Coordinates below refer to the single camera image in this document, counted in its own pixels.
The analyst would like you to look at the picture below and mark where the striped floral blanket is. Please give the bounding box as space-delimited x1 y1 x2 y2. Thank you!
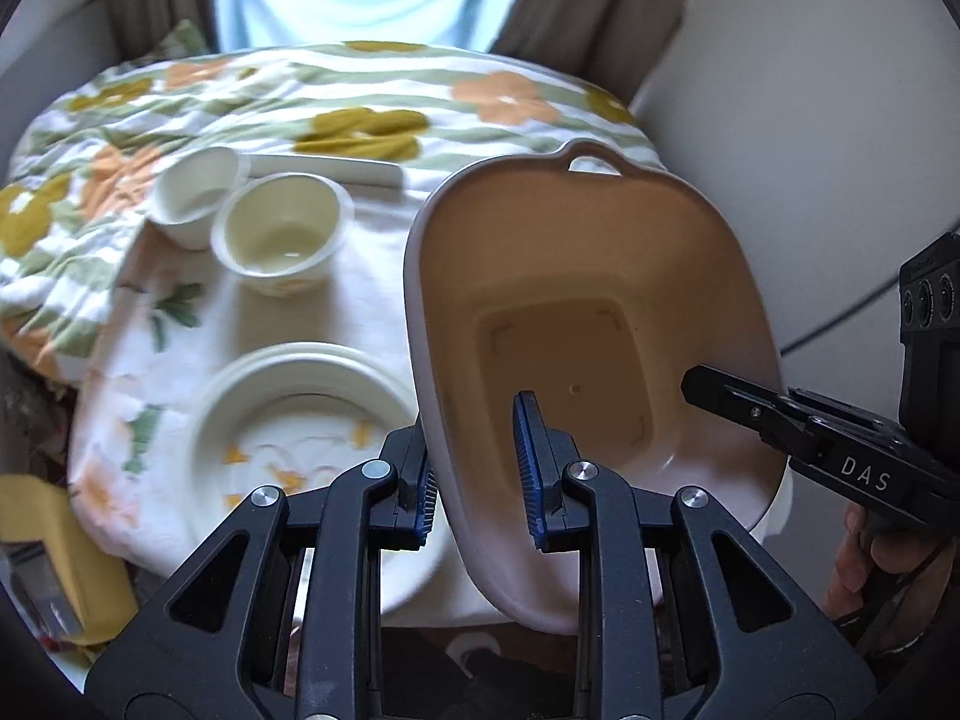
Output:
0 41 661 383

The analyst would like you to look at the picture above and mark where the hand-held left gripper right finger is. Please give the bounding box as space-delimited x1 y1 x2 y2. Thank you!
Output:
512 390 878 720

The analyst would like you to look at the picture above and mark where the cream round bowl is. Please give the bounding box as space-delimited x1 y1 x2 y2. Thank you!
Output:
210 172 355 297

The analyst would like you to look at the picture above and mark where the person's right hand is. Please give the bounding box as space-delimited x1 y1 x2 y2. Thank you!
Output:
823 501 960 642

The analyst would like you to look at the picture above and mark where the white floral tablecloth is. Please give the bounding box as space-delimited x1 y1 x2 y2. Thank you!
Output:
71 165 796 627

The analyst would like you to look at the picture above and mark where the white plastic bar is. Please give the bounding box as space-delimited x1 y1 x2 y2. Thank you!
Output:
240 154 404 188

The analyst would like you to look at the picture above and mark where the floral pillow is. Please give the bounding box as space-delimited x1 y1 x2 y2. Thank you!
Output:
146 19 212 59

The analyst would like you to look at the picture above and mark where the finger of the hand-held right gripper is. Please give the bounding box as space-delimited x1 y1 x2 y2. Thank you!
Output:
681 364 796 451

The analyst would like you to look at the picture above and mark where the floral print plate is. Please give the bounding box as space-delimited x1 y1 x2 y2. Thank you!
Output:
187 343 451 605

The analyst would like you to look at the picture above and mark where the grey headboard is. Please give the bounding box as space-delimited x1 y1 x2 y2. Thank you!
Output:
0 0 113 181

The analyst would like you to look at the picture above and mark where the white round bowl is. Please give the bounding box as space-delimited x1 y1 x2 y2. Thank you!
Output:
150 148 242 250

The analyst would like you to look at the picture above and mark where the beige plastic wash basin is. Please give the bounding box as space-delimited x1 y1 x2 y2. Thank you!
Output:
403 139 792 635

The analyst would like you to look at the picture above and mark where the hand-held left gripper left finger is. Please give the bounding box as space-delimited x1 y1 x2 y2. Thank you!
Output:
84 427 440 720

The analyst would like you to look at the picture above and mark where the yellow object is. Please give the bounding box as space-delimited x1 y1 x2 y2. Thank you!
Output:
0 476 140 646

